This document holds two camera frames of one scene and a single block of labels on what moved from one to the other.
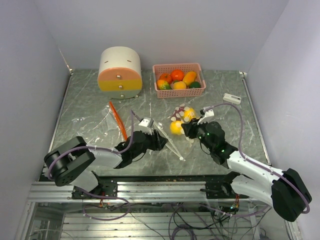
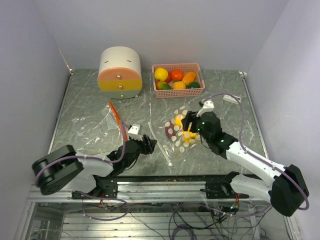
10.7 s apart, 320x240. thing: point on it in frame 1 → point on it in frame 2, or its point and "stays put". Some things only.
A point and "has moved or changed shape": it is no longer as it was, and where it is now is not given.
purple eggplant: (178, 114) → (170, 131)
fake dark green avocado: (194, 84) stays put
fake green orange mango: (163, 85) stays put
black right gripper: (188, 128) stays put
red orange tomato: (177, 75) stays put
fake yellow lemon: (175, 127) → (161, 74)
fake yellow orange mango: (189, 77) stays put
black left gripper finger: (161, 141) → (150, 143)
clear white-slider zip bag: (177, 138) has moved or changed shape
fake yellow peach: (179, 85) stays put
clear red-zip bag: (104, 128) stays put
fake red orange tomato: (166, 77) stays put
